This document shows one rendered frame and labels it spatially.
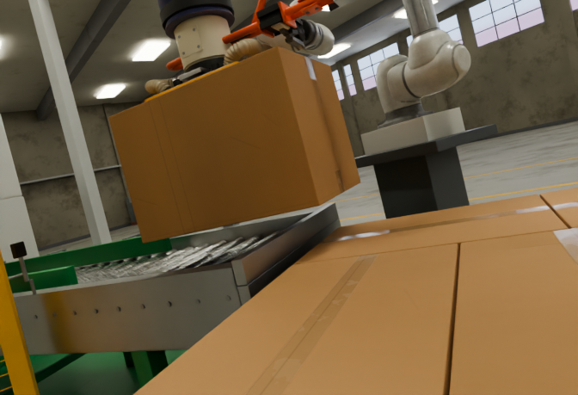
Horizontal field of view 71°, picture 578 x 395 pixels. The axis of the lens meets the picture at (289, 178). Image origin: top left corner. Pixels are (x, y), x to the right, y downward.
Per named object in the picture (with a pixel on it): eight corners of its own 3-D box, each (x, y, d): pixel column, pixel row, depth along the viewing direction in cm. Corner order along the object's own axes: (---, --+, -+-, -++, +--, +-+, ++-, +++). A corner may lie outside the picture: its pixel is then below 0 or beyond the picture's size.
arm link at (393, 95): (401, 110, 181) (388, 63, 180) (434, 99, 166) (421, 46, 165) (375, 116, 172) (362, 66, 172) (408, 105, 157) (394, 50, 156)
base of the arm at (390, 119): (390, 126, 186) (388, 114, 186) (435, 114, 170) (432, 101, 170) (368, 132, 173) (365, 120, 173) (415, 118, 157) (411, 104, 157)
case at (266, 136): (142, 243, 124) (107, 117, 123) (217, 215, 160) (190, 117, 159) (320, 206, 98) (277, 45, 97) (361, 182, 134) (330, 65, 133)
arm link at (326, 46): (322, 54, 139) (288, 50, 144) (335, 60, 153) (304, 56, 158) (328, 21, 137) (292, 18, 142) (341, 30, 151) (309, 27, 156)
